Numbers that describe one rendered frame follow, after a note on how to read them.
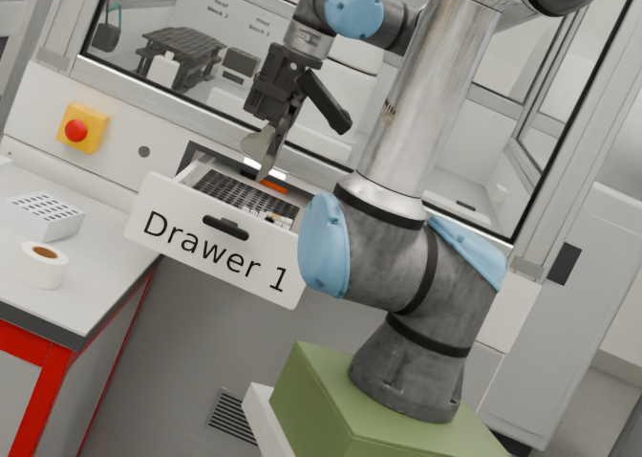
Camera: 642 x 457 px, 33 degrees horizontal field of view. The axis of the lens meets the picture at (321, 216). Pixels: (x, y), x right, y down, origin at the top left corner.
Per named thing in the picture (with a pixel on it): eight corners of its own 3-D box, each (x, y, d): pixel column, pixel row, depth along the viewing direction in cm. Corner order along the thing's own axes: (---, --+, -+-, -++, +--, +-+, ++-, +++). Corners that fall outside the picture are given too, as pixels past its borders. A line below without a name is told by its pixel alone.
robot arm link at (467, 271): (489, 357, 137) (535, 261, 134) (399, 332, 131) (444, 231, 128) (450, 316, 148) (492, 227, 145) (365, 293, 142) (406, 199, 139)
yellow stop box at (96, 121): (89, 156, 195) (103, 119, 193) (53, 140, 195) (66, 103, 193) (97, 152, 200) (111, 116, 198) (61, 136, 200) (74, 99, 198)
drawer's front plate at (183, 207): (293, 311, 168) (322, 248, 165) (121, 235, 167) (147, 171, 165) (294, 308, 170) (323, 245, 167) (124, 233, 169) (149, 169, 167)
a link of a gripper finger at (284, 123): (266, 152, 173) (288, 101, 172) (276, 157, 173) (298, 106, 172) (264, 153, 168) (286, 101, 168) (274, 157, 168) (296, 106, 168)
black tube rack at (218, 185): (271, 270, 177) (287, 234, 176) (173, 227, 177) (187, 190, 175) (287, 239, 199) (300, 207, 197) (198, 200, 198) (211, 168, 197)
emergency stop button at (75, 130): (80, 146, 192) (89, 125, 191) (60, 137, 192) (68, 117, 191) (85, 143, 195) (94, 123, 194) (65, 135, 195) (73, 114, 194)
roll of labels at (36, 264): (15, 261, 156) (25, 236, 155) (62, 277, 158) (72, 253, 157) (7, 276, 150) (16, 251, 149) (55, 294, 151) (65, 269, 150)
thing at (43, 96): (508, 354, 202) (543, 286, 198) (2, 132, 200) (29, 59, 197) (476, 238, 294) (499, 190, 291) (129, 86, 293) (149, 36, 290)
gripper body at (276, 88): (247, 107, 177) (276, 38, 174) (295, 129, 177) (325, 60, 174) (240, 113, 169) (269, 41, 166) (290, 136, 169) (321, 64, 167)
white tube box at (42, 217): (40, 244, 167) (49, 222, 166) (-5, 220, 168) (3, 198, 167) (78, 232, 179) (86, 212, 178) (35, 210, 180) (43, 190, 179)
